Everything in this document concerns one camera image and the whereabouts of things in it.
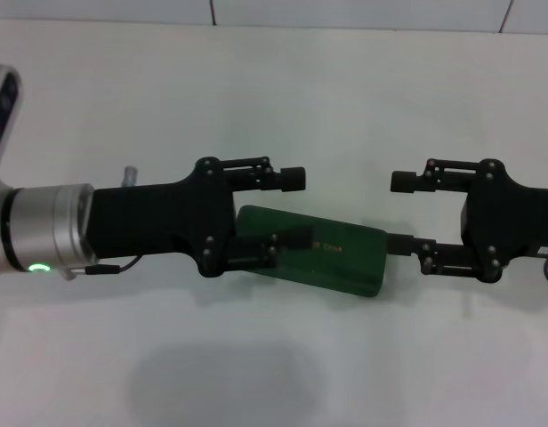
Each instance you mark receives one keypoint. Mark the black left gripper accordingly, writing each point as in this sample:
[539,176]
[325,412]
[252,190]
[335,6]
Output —
[167,213]

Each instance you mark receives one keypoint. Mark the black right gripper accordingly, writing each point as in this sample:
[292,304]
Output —
[514,222]

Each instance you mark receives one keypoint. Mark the green glasses case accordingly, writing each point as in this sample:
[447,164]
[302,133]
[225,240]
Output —
[340,262]

